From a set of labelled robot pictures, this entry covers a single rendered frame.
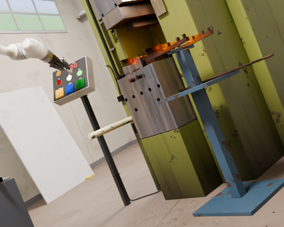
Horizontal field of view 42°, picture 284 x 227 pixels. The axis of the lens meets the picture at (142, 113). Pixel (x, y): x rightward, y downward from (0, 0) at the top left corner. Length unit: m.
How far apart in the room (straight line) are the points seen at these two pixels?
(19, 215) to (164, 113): 1.07
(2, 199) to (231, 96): 1.45
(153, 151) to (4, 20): 4.05
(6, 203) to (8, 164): 3.27
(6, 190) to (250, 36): 1.80
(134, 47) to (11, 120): 2.54
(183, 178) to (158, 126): 0.38
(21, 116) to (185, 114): 3.08
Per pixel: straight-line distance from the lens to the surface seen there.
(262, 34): 2.74
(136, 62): 2.53
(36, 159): 4.91
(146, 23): 2.73
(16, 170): 5.20
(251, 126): 2.49
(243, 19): 2.68
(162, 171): 2.60
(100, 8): 2.71
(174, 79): 2.45
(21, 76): 5.82
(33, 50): 2.48
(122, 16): 2.56
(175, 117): 2.36
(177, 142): 2.40
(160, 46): 1.96
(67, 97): 2.85
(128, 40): 2.87
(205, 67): 2.35
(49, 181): 4.88
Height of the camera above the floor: 0.71
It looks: 2 degrees down
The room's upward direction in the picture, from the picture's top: 22 degrees counter-clockwise
